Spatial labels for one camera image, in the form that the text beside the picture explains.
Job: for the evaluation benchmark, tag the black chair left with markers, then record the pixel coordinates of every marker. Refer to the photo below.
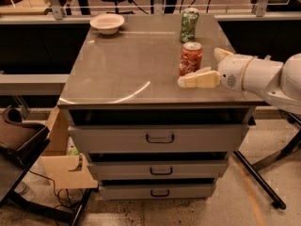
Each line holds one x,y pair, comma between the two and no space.
21,144

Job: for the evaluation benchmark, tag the grey drawer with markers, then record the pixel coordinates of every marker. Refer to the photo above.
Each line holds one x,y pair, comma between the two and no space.
156,192
158,170
162,139

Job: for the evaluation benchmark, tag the grey drawer cabinet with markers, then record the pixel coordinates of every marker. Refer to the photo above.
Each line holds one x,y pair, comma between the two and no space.
130,79

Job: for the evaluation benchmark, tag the cardboard box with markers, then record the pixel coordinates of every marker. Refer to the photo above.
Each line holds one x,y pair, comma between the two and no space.
68,171

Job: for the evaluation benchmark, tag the green soda can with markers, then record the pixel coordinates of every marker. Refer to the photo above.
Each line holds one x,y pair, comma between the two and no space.
188,25

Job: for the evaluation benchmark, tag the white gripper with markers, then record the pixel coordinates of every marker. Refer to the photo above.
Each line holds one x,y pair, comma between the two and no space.
231,71

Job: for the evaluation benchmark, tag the black metal stand leg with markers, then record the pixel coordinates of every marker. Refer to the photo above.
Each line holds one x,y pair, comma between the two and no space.
269,145

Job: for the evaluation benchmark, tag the middle grey drawer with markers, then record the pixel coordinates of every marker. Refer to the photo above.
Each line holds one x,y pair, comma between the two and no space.
158,170

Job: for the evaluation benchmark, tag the red coke can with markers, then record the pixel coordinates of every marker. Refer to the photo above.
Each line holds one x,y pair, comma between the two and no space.
191,56

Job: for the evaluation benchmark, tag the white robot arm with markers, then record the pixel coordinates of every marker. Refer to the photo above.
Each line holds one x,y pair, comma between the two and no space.
277,83

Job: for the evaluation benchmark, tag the bottom grey drawer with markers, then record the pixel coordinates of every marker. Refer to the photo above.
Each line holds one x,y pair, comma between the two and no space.
156,192

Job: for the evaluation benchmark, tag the white paper bowl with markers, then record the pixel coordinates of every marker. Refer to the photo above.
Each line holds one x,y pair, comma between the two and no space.
107,24

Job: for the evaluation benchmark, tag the top grey drawer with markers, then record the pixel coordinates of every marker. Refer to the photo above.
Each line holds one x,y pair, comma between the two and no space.
162,139

